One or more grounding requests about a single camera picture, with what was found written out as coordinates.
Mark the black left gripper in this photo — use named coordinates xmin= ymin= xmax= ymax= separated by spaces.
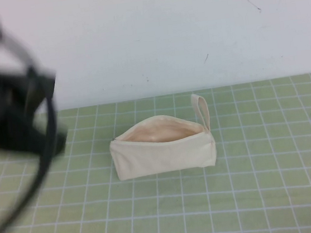
xmin=0 ymin=103 xmax=71 ymax=163

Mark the cream canvas pencil case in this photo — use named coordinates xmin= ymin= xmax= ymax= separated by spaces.
xmin=104 ymin=92 xmax=219 ymax=183

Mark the green grid cutting mat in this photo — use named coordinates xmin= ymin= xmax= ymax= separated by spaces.
xmin=0 ymin=73 xmax=311 ymax=233

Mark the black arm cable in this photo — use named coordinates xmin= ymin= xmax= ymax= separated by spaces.
xmin=0 ymin=63 xmax=74 ymax=233

